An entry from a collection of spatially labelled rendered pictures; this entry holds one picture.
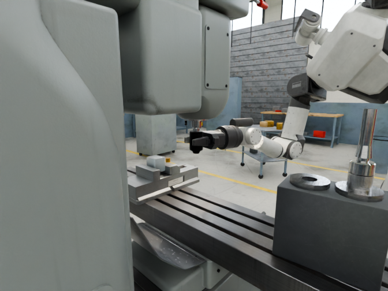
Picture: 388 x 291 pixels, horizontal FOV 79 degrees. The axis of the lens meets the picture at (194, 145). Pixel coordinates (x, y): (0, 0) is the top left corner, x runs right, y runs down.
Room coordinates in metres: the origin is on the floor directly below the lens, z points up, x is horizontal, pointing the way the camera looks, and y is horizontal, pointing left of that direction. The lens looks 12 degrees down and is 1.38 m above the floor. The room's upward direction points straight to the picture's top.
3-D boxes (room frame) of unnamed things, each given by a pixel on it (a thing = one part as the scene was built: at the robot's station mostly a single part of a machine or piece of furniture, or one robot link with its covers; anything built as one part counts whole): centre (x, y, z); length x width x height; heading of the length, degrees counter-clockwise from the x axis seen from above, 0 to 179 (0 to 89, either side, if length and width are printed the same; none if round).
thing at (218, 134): (0.86, -0.08, 1.23); 0.13 x 0.12 x 0.10; 32
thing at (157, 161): (0.97, 0.16, 1.10); 0.06 x 0.05 x 0.06; 47
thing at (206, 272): (0.81, -0.01, 0.85); 0.50 x 0.35 x 0.12; 137
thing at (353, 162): (0.49, -0.36, 1.24); 0.05 x 0.05 x 0.01
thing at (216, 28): (0.81, 0.00, 1.47); 0.21 x 0.19 x 0.32; 47
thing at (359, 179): (0.49, -0.36, 1.21); 0.05 x 0.05 x 0.05
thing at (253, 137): (0.91, -0.19, 1.24); 0.11 x 0.11 x 0.11; 32
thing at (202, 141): (0.79, -0.03, 1.23); 0.06 x 0.02 x 0.03; 122
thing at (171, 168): (1.01, 0.12, 1.08); 0.12 x 0.06 x 0.04; 47
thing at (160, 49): (0.67, 0.13, 1.47); 0.24 x 0.19 x 0.26; 47
